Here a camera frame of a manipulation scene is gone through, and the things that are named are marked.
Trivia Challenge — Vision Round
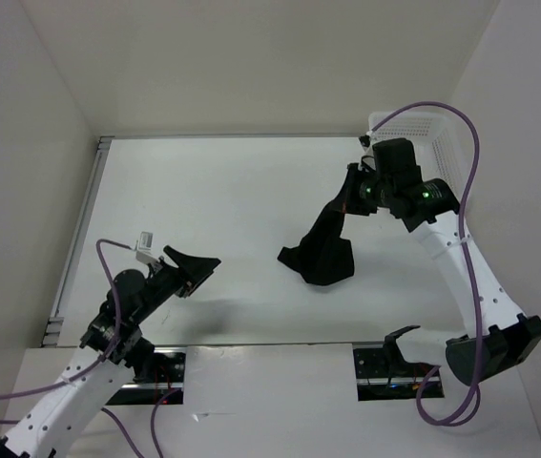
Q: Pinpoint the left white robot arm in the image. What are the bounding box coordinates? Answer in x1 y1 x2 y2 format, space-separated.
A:
0 246 221 457

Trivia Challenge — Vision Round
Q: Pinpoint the black skirt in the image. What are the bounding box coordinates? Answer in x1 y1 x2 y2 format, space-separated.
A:
278 199 355 286

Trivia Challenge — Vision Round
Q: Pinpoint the white perforated plastic basket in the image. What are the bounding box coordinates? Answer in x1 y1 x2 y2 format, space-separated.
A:
368 111 469 199

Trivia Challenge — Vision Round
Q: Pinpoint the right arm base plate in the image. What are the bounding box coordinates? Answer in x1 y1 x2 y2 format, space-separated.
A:
352 344 432 402

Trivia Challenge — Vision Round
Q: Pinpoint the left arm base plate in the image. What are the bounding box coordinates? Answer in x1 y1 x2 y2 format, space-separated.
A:
107 346 187 406

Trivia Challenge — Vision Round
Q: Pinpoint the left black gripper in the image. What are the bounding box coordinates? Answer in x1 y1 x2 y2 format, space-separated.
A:
134 244 220 323

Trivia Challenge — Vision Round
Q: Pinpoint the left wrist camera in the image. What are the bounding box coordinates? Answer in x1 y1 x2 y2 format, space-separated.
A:
135 231 159 267

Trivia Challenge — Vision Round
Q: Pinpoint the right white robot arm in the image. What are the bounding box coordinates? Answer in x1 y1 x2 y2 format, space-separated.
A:
336 138 541 385

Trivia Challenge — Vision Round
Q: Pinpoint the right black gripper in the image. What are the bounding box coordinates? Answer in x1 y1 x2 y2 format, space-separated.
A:
330 162 393 216

